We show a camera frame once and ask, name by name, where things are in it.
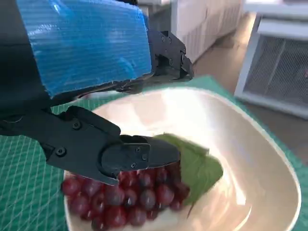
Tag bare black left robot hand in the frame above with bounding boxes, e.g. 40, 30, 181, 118
0, 0, 194, 187

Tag red toy grapes with leaf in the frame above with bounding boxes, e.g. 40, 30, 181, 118
61, 133, 224, 231

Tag white plate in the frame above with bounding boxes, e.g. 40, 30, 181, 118
64, 86, 303, 231

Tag green cutting mat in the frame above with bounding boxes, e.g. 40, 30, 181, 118
0, 74, 308, 231

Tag white cabinet with grille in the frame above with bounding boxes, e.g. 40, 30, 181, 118
234, 12, 308, 119

